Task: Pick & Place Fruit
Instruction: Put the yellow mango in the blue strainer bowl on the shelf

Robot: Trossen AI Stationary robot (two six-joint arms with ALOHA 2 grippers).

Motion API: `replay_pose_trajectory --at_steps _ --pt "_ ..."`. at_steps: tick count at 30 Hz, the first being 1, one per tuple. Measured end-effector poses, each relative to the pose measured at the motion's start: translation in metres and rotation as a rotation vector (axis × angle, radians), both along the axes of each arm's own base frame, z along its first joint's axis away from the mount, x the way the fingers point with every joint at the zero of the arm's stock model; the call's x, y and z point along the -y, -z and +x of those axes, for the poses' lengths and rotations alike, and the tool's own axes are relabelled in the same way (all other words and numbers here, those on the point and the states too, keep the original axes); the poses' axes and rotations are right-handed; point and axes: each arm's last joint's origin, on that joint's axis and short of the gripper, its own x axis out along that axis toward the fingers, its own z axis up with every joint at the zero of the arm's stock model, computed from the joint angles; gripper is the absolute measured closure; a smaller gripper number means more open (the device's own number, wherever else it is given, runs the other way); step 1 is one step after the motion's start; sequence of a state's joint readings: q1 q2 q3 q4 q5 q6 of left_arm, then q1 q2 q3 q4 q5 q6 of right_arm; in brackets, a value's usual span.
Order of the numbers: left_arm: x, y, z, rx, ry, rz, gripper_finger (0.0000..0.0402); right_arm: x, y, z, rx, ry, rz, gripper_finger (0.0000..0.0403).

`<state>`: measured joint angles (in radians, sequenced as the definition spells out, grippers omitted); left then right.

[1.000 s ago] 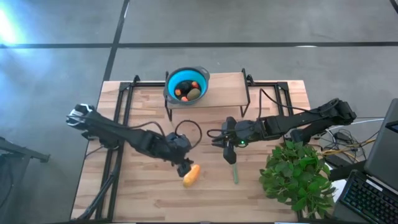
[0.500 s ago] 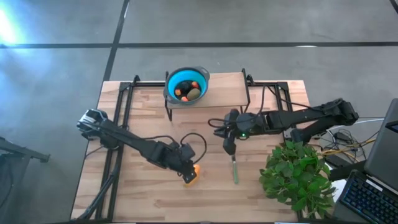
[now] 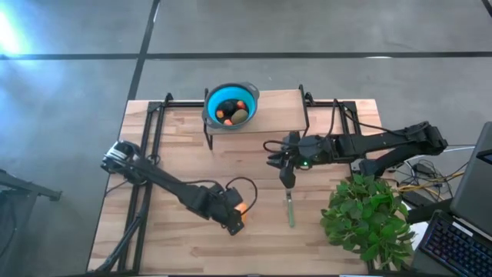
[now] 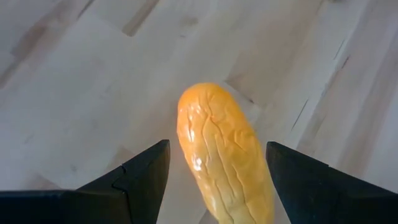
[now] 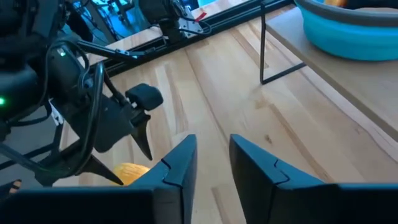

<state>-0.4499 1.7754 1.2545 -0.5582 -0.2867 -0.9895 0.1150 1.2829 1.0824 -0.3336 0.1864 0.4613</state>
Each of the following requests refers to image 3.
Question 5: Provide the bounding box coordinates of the black table frame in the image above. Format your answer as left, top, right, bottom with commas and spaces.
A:
94, 92, 376, 275

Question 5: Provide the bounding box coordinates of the white cable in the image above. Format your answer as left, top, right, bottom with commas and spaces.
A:
441, 145, 477, 155

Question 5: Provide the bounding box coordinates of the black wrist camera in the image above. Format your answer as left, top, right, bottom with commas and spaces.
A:
226, 218, 245, 236
278, 165, 297, 189

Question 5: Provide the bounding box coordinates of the black tripod stand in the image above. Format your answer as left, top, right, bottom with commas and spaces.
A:
0, 169, 62, 202

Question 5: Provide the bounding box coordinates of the green leafy plant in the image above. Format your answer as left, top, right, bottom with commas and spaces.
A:
320, 172, 416, 272

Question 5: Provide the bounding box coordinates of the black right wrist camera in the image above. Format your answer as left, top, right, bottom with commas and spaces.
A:
278, 165, 297, 189

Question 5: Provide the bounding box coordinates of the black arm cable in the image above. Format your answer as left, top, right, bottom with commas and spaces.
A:
180, 175, 259, 217
262, 98, 389, 155

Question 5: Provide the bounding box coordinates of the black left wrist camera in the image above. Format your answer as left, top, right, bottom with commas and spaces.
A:
226, 218, 245, 236

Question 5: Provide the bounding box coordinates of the black rectangular box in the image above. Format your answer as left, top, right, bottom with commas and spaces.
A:
406, 198, 454, 225

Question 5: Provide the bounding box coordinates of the yellow mango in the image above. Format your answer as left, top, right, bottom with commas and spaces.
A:
234, 202, 249, 223

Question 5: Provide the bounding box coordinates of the yellow cable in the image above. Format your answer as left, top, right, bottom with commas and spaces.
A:
397, 171, 466, 193

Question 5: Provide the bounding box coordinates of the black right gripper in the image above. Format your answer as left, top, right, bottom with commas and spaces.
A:
266, 131, 335, 170

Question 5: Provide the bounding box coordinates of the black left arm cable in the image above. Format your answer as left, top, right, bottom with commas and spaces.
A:
180, 175, 259, 217

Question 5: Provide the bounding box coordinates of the blue bowl with grey rim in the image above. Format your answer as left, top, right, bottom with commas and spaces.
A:
202, 82, 261, 131

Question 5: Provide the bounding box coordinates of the knife with green handle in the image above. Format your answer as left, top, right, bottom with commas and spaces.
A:
285, 187, 297, 229

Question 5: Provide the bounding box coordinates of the wooden shelf with black legs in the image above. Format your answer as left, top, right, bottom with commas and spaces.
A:
202, 84, 314, 151

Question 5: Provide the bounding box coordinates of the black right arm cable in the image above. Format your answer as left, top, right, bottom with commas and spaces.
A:
262, 98, 389, 155

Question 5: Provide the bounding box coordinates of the grey laptop with lit keyboard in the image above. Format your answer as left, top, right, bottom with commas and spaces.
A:
409, 121, 492, 277

